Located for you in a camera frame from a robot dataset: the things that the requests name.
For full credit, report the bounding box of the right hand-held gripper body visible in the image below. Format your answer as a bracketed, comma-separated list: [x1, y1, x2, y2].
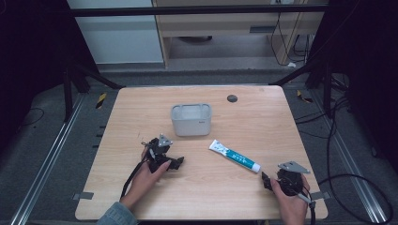
[276, 160, 312, 197]

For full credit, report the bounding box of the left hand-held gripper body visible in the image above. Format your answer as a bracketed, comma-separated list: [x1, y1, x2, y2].
[142, 133, 176, 173]

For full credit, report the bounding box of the grey plastic storage bin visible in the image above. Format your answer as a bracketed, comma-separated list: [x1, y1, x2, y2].
[170, 102, 213, 138]

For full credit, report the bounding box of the white and teal toothpaste tube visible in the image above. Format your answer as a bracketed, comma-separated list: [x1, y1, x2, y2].
[208, 139, 262, 174]

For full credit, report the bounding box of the person's right hand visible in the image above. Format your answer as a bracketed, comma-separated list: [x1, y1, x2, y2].
[269, 177, 311, 225]

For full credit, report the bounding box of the person's left hand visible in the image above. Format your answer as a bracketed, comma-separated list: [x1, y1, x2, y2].
[120, 148, 173, 210]

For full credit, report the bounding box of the grey tape strip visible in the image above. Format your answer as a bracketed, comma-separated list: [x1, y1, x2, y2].
[71, 191, 95, 202]
[310, 190, 331, 202]

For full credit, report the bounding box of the yellow and black striped tape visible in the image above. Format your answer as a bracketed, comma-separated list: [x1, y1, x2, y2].
[95, 92, 108, 110]
[296, 89, 314, 104]

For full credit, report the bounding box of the black metal stand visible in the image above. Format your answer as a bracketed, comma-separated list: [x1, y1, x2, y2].
[61, 58, 127, 124]
[268, 58, 334, 119]

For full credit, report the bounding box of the white cabinet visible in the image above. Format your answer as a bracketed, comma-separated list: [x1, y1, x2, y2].
[67, 0, 164, 65]

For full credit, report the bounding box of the light wooden desk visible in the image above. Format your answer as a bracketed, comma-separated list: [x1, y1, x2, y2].
[152, 0, 327, 68]

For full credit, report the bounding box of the black curtain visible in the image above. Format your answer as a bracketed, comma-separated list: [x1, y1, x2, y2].
[0, 0, 100, 154]
[306, 0, 398, 176]

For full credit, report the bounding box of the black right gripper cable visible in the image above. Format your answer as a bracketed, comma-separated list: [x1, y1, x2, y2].
[296, 187, 317, 225]

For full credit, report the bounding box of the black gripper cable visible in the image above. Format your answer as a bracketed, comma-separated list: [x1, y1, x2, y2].
[120, 158, 148, 200]
[296, 187, 317, 225]

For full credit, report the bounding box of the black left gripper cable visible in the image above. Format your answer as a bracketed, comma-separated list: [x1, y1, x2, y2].
[120, 158, 148, 200]

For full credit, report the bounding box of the thick black floor cable loop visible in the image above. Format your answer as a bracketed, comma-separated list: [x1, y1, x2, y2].
[318, 118, 394, 225]

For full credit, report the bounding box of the aluminium floor rail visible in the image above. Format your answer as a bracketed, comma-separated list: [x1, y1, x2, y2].
[312, 89, 390, 225]
[8, 93, 84, 225]

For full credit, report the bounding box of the black floor cable bundle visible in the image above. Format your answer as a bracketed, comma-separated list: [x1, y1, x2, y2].
[294, 73, 353, 140]

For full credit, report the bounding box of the thin black floor cable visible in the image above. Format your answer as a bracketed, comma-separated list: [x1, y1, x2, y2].
[18, 107, 45, 128]

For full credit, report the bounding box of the black hanging desk cable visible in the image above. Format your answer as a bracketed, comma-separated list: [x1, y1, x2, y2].
[269, 11, 311, 68]

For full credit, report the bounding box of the black horizontal frame bar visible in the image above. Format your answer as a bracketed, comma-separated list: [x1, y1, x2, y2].
[69, 4, 330, 18]

